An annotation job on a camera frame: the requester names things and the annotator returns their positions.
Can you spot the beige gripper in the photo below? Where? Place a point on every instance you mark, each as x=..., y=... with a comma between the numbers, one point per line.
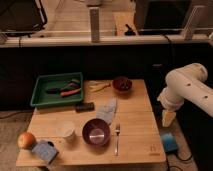
x=167, y=118

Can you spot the blue sponge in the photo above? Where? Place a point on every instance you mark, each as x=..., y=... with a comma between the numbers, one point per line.
x=45, y=151

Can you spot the red handled tool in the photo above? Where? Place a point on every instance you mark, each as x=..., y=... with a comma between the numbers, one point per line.
x=71, y=92

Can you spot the black monitor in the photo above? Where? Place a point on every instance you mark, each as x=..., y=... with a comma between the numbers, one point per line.
x=160, y=17
x=22, y=15

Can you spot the black rectangular block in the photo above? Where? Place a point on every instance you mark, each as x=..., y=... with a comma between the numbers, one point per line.
x=83, y=107

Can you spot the black monitor right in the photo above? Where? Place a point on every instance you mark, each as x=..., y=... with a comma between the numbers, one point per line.
x=160, y=17

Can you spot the dark red bowl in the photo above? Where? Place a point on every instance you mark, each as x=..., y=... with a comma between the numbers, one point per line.
x=122, y=84

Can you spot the silver fork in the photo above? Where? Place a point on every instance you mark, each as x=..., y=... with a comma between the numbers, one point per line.
x=117, y=132

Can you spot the white paper cup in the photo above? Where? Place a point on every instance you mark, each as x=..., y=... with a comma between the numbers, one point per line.
x=66, y=130

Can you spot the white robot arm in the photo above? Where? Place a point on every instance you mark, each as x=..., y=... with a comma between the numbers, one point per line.
x=185, y=83

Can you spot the red apple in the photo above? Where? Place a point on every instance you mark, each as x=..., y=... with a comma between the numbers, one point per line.
x=26, y=140

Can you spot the green plastic tray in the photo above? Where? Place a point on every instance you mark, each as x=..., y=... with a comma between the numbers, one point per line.
x=40, y=99

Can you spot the white horizontal rail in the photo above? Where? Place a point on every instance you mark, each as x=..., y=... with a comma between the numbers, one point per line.
x=15, y=42

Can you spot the blue box on floor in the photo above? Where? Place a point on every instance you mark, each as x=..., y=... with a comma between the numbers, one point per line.
x=169, y=142

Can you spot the light blue towel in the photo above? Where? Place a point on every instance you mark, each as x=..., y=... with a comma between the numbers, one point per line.
x=107, y=112

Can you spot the banana peel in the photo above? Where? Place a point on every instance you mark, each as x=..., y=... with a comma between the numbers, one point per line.
x=96, y=86

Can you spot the white vertical post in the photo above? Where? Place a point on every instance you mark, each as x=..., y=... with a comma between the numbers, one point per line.
x=94, y=24

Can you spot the black monitor left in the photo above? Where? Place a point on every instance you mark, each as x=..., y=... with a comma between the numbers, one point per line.
x=22, y=15

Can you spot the purple bowl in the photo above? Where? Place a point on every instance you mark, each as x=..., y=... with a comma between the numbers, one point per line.
x=96, y=132

